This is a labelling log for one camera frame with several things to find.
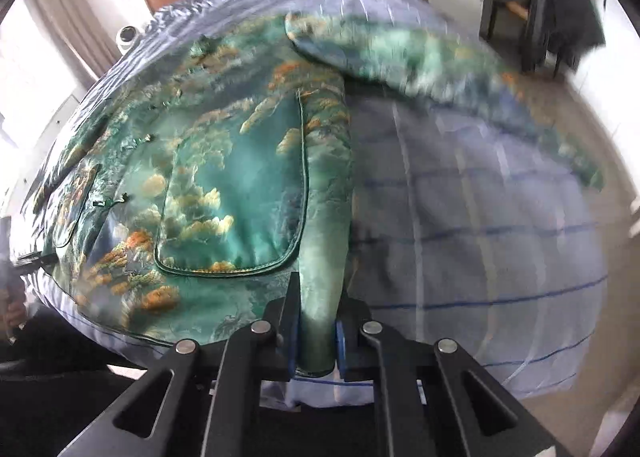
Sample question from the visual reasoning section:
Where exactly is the white security camera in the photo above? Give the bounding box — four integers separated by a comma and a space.
115, 24, 141, 56

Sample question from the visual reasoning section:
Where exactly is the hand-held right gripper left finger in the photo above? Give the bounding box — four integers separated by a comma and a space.
57, 272, 301, 457

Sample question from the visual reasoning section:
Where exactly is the person's left hand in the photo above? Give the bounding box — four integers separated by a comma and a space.
0, 284, 28, 344

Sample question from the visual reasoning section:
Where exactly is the black garment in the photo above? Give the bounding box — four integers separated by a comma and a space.
525, 0, 608, 73

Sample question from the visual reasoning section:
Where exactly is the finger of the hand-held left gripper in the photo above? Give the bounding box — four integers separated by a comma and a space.
12, 253, 57, 271

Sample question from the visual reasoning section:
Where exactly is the blue checked bed blanket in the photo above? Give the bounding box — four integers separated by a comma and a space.
10, 0, 608, 408

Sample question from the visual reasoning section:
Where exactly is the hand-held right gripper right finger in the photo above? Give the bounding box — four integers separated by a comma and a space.
335, 289, 573, 457

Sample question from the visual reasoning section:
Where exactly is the wooden chair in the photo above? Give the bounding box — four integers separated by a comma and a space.
484, 0, 576, 79

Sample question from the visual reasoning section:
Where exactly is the green floral pillow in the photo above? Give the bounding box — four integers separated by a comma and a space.
32, 12, 606, 378

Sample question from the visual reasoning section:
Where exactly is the beige curtain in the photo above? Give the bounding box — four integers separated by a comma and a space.
20, 0, 121, 83

